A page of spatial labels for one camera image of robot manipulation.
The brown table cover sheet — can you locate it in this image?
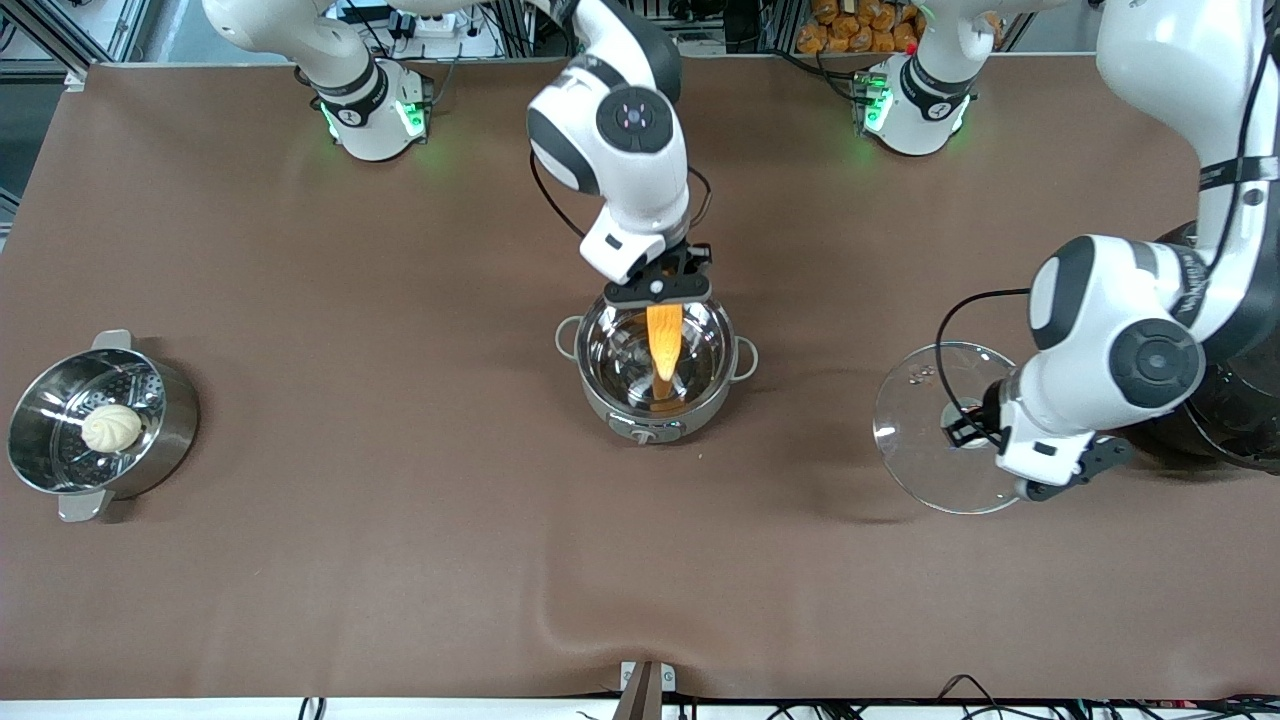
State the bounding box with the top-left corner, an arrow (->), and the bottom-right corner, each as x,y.
0,55 -> 1280,701

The round glass pot lid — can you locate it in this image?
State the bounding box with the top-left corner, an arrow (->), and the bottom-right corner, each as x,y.
873,342 -> 1021,516

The black floor cable bundle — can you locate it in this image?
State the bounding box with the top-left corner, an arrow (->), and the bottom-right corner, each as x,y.
935,675 -> 1280,720

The black rice cooker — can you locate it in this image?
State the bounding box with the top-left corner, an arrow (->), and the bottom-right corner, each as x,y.
1130,225 -> 1280,473

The grey electric cooking pot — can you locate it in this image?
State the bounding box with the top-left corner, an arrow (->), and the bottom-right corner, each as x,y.
555,295 -> 759,446

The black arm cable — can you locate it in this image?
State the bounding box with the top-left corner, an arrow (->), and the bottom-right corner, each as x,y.
934,288 -> 1033,441
528,150 -> 714,239

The steel steamer pot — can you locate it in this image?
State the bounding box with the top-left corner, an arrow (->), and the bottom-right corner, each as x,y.
7,330 -> 201,523

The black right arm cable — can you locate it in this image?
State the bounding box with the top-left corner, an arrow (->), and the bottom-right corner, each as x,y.
528,150 -> 714,239

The crate of orange bread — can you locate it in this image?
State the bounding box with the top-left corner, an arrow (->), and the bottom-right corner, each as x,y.
797,0 -> 923,55

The yellow corn cob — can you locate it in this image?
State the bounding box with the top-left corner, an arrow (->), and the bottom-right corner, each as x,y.
645,304 -> 685,403

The white steamed bun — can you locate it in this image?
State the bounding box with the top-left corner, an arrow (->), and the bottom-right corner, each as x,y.
80,404 -> 143,454

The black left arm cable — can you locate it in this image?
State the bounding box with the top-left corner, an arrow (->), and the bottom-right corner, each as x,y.
934,288 -> 1033,441

